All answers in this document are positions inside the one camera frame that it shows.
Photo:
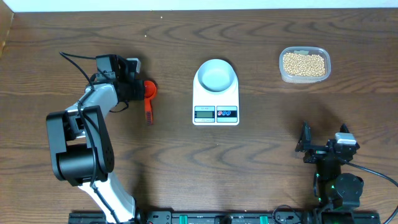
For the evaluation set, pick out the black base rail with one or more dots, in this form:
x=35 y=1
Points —
x=164 y=217

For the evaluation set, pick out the grey plastic bowl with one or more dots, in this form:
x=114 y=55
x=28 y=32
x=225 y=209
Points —
x=216 y=75

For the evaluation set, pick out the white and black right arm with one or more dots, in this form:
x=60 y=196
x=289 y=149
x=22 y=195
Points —
x=338 y=193

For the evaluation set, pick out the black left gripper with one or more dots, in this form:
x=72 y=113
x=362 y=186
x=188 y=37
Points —
x=140 y=87

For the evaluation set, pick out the clear tub of soybeans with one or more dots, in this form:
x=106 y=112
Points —
x=304 y=65

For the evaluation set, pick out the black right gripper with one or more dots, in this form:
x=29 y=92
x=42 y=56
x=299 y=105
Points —
x=305 y=144

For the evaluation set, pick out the red plastic measuring scoop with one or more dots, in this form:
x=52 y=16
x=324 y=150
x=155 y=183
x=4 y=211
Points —
x=150 y=94

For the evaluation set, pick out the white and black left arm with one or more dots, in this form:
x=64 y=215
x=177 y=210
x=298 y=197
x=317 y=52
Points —
x=80 y=147

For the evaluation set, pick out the white digital kitchen scale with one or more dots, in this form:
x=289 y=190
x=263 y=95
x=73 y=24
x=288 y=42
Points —
x=215 y=109

